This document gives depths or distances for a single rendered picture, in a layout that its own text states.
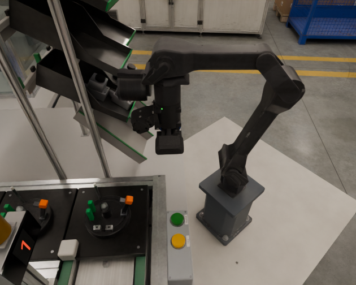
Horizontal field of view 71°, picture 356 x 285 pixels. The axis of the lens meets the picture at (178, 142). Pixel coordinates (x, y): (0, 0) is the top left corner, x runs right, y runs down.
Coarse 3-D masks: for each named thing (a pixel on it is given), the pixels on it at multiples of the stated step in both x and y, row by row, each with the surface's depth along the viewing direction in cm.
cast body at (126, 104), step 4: (108, 92) 82; (112, 92) 81; (116, 92) 78; (112, 96) 80; (116, 96) 79; (112, 100) 81; (116, 100) 80; (120, 104) 81; (124, 104) 80; (128, 104) 80; (132, 104) 84; (124, 108) 82; (128, 108) 81
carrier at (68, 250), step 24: (96, 192) 86; (120, 192) 86; (144, 192) 86; (72, 216) 79; (96, 216) 77; (120, 216) 77; (144, 216) 79; (72, 240) 72; (96, 240) 74; (120, 240) 74; (144, 240) 74
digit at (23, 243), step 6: (24, 234) 49; (18, 240) 47; (24, 240) 49; (30, 240) 51; (18, 246) 47; (24, 246) 49; (30, 246) 51; (12, 252) 45; (18, 252) 47; (24, 252) 49; (30, 252) 51; (18, 258) 47; (24, 258) 49
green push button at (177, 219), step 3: (174, 213) 80; (177, 213) 80; (171, 216) 79; (174, 216) 79; (177, 216) 79; (180, 216) 79; (171, 219) 79; (174, 219) 78; (177, 219) 78; (180, 219) 78; (183, 219) 79; (174, 222) 78; (177, 222) 78; (180, 222) 78; (177, 225) 78
